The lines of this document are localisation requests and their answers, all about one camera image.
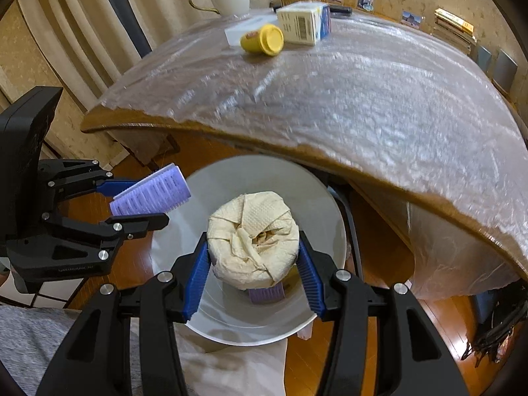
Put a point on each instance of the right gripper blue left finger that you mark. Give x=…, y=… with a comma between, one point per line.
x=94, y=357

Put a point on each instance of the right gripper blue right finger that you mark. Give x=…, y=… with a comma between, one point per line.
x=412, y=358

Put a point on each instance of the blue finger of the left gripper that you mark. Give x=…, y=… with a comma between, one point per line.
x=66, y=179
x=61, y=248

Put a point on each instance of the beige paper bundle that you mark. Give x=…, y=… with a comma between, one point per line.
x=253, y=241

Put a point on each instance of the yellow lidded small cup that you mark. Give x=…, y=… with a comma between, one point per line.
x=268, y=40

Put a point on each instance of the white blue naproxen box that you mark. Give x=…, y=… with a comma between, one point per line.
x=305, y=23

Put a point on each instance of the purple blister pill sheet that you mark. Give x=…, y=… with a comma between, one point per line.
x=267, y=295

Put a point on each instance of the white round trash bin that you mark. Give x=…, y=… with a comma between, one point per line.
x=225, y=314

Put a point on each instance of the beige curtain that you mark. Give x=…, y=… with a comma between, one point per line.
x=81, y=43

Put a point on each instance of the clear plastic table cover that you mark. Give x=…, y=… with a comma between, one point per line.
x=414, y=124

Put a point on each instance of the blue cylindrical container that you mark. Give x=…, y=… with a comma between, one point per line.
x=483, y=58

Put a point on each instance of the stack of books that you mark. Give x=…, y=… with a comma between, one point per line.
x=454, y=30

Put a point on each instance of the landscape photo frame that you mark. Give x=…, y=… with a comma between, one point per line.
x=411, y=20

